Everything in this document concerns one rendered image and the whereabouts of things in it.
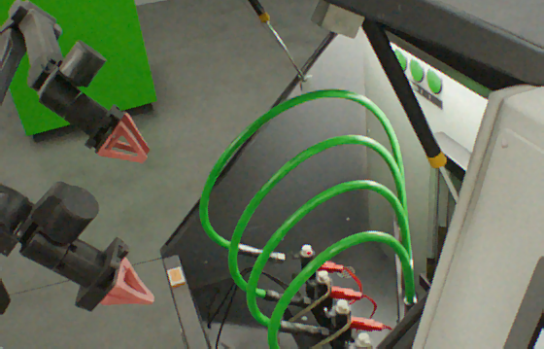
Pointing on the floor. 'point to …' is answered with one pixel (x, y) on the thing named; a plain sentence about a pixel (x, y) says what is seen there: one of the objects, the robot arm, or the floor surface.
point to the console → (492, 228)
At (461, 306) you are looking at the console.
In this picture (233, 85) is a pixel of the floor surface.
